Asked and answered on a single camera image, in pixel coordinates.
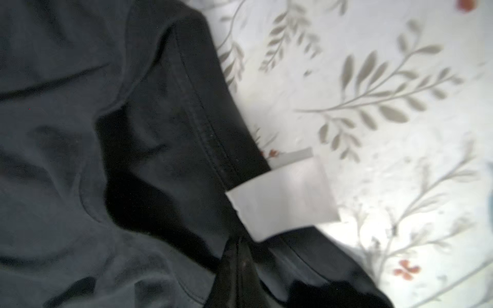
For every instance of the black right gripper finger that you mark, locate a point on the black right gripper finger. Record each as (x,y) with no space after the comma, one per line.
(237,283)

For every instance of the white care label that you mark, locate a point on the white care label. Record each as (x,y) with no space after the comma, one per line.
(294,194)

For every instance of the floral table mat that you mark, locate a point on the floral table mat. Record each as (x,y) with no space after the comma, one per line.
(395,97)

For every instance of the black t-shirt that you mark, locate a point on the black t-shirt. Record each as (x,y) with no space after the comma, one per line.
(119,141)

